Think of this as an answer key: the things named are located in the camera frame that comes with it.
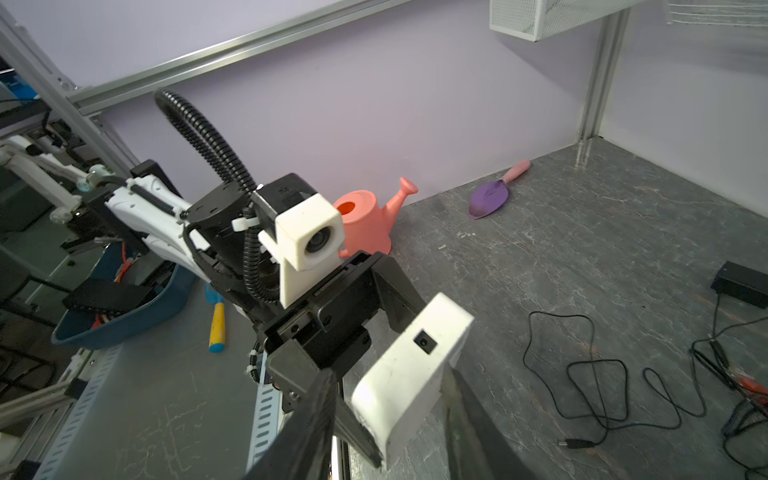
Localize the white wire shelf basket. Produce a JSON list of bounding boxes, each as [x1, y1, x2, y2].
[[666, 0, 767, 28]]

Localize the black power adapter near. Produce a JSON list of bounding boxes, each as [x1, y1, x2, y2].
[[711, 261, 768, 309]]

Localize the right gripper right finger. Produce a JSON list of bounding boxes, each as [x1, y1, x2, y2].
[[441, 366, 537, 479]]

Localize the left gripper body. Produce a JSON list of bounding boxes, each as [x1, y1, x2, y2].
[[257, 251, 384, 377]]

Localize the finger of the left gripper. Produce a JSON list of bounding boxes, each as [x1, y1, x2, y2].
[[372, 254, 426, 333], [266, 340, 383, 468]]

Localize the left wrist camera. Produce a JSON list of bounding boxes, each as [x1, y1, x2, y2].
[[251, 173, 345, 308]]

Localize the black thin power cable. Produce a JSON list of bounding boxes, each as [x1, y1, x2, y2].
[[521, 293, 768, 451]]

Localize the pink watering can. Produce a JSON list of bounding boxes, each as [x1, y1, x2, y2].
[[334, 177, 419, 258]]

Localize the blue bin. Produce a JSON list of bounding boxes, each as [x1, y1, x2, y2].
[[51, 243, 198, 350]]

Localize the white network switch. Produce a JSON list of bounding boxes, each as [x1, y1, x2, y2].
[[351, 293, 474, 470]]

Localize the purple trowel pink handle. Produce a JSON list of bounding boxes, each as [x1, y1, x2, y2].
[[468, 160, 531, 220]]

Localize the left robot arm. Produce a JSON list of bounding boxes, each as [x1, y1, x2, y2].
[[1, 89, 424, 374]]

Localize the yellow blue handled tool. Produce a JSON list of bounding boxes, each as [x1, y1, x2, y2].
[[206, 284, 226, 353]]

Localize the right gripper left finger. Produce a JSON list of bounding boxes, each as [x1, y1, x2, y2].
[[243, 369, 337, 480]]

